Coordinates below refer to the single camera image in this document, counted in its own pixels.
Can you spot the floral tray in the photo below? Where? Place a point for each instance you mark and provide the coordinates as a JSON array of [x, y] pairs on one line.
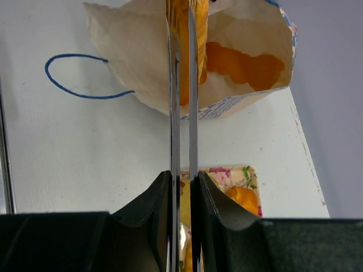
[[224, 178]]

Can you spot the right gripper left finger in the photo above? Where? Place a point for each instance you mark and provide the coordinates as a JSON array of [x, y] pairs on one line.
[[143, 237]]

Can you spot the braided fake bread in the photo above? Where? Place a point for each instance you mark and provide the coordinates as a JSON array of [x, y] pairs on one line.
[[244, 197]]

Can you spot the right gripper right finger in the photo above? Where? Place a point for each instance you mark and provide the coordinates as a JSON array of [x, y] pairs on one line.
[[225, 236]]

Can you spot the long sliced fake baguette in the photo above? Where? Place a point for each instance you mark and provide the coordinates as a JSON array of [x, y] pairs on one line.
[[189, 20]]

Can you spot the paper bag with blue pattern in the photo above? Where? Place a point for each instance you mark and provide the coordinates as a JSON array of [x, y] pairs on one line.
[[132, 41]]

